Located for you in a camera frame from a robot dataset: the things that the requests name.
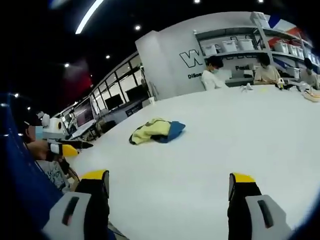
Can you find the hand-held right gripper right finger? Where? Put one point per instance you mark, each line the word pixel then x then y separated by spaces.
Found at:
pixel 246 200

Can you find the yellow and blue garment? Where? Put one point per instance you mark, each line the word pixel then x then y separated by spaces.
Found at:
pixel 152 131

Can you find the person's grey printed shirt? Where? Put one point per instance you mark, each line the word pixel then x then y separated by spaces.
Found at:
pixel 55 176

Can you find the person's head with dark cap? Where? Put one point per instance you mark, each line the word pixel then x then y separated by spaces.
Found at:
pixel 30 122

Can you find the pile of light cloths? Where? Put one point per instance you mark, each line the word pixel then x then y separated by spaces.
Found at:
pixel 313 95

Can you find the computer monitor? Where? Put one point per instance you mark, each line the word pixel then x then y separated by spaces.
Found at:
pixel 84 115
pixel 136 93
pixel 113 102

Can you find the row of white storage bins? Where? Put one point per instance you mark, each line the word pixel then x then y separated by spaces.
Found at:
pixel 246 44

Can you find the grey metal shelving rack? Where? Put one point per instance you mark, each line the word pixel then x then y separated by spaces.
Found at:
pixel 262 31

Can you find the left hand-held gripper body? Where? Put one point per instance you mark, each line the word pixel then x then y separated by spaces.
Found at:
pixel 53 128

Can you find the long ceiling light strip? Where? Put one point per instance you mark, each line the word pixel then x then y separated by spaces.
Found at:
pixel 88 16

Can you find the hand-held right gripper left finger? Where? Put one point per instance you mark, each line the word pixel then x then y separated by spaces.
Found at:
pixel 86 200

